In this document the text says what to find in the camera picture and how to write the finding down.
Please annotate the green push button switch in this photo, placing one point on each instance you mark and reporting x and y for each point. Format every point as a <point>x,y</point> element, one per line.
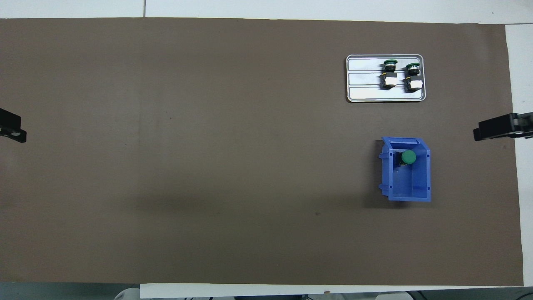
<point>413,81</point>
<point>389,79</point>
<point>409,157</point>

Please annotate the blue plastic bin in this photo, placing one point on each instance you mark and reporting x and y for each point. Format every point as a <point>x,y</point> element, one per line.
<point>412,183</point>

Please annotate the grey metal tray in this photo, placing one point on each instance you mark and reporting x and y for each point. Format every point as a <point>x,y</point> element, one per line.
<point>362,83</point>

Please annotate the brown table mat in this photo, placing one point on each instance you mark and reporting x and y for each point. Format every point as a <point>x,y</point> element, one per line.
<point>250,187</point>

